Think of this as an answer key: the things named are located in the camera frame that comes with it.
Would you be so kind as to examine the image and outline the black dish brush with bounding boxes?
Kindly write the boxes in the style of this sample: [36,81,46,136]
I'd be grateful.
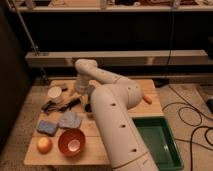
[41,98,80,115]

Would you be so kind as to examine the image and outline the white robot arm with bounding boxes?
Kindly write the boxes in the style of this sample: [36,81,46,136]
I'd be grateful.
[75,59,159,171]

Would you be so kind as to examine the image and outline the white paper cup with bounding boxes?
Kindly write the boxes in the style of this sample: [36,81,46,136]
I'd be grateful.
[47,86,63,103]

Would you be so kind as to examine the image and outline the small dark round object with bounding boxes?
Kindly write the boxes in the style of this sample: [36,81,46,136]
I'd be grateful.
[85,104,92,113]

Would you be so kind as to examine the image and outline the grey blue cloth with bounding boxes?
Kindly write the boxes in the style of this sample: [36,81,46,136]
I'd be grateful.
[59,111,82,128]

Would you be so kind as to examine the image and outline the wooden table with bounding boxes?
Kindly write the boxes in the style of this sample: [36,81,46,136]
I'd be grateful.
[23,78,165,167]

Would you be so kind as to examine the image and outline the blue sponge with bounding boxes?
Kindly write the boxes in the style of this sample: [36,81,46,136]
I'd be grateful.
[37,120,58,136]

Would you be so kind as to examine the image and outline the orange bowl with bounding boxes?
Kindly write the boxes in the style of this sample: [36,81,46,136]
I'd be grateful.
[58,128,86,157]

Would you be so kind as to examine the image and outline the orange carrot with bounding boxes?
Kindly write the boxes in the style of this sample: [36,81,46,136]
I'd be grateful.
[143,95,152,104]

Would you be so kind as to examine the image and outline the yellow apple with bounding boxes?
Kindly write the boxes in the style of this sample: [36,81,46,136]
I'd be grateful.
[37,137,52,154]

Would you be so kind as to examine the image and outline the green plastic bin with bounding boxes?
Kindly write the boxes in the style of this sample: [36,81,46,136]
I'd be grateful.
[133,117,184,171]

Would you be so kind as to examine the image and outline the metal shelf beam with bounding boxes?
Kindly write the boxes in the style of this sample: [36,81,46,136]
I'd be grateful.
[25,50,213,68]

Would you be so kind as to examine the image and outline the black floor cables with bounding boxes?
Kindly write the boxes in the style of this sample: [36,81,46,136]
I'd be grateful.
[162,83,213,171]

